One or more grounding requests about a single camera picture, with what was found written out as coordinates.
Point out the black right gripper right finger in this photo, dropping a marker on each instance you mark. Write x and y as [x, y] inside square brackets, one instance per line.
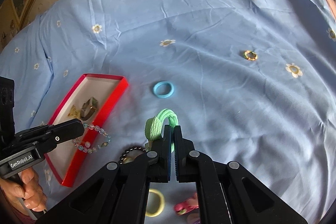
[228, 193]

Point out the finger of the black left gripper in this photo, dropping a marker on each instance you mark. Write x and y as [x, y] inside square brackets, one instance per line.
[65, 131]

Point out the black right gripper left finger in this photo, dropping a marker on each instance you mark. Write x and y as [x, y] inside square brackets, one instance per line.
[116, 193]

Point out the yellow translucent hair claw clip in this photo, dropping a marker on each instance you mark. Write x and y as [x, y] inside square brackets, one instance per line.
[74, 112]

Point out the green hair scrunchie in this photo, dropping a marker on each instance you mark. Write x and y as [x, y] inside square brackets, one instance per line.
[154, 126]

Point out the person's left hand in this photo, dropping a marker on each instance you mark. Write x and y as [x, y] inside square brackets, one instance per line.
[28, 196]

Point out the red shallow gift box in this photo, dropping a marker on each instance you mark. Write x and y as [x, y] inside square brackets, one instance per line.
[66, 160]

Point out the pink hair clip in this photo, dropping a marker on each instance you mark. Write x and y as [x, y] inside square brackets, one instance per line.
[187, 205]

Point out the light blue floral bed sheet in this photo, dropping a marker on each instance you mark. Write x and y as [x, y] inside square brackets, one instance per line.
[250, 80]

